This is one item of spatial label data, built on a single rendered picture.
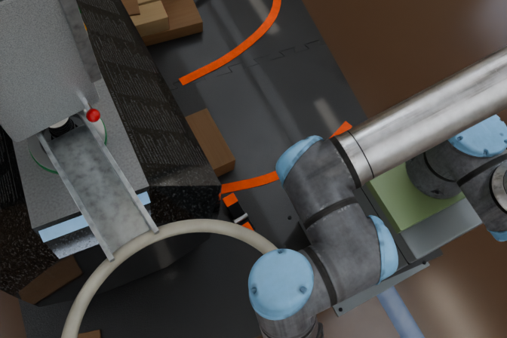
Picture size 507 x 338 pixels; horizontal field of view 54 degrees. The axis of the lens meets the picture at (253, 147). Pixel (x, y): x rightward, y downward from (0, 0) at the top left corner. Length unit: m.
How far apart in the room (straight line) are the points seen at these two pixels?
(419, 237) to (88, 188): 0.92
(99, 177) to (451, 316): 1.74
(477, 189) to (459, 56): 1.78
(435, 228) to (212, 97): 1.39
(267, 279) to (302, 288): 0.05
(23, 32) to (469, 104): 0.76
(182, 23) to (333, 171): 2.05
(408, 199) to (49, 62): 1.03
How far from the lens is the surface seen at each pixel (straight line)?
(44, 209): 1.53
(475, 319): 2.53
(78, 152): 1.29
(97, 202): 1.22
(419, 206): 1.53
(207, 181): 1.69
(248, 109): 2.53
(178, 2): 2.80
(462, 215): 1.62
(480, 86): 0.81
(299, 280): 0.69
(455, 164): 1.40
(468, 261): 2.57
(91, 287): 1.13
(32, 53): 1.05
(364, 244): 0.73
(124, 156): 1.54
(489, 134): 1.39
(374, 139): 0.76
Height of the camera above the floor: 2.22
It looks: 65 degrees down
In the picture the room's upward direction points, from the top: 12 degrees clockwise
